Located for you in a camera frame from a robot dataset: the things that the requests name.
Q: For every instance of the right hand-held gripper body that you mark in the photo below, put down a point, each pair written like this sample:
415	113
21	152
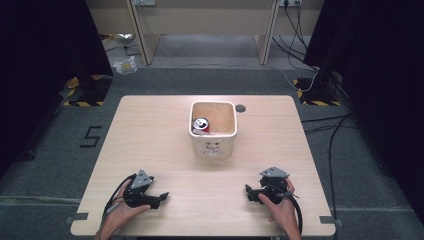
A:
273	185

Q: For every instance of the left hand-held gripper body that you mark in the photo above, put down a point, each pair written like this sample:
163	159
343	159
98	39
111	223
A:
140	193

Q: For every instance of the cream square bin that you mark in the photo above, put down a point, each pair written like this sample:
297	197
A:
213	133

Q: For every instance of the red soda can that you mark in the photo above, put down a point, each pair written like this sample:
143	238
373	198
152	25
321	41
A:
201	125

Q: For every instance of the person's left hand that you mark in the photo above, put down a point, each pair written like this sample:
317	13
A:
123	213

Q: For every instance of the person's right hand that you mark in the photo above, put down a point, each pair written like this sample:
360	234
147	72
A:
282	211

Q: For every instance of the grey tape strip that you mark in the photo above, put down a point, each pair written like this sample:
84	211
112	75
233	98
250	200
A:
77	217
330	220

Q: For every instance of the grey round table grommet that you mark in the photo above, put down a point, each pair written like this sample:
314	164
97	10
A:
240	108

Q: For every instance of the stand base with hazard tape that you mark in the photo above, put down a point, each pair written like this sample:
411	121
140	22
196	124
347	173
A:
316	93
87	91

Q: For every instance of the clear plastic bag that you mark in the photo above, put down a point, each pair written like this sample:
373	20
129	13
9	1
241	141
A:
125	66

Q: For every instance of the black curtain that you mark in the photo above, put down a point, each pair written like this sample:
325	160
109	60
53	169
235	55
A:
383	83
40	66

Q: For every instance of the white power strip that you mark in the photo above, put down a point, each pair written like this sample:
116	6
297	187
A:
143	2

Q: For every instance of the white wall socket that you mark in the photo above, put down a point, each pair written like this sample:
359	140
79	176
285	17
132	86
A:
289	2

